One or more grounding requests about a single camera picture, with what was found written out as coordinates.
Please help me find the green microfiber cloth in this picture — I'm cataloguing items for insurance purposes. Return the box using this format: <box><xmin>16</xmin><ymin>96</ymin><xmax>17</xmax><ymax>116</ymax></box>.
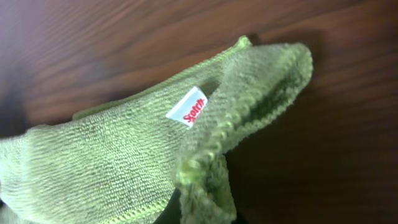
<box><xmin>1</xmin><ymin>37</ymin><xmax>313</xmax><ymax>223</ymax></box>

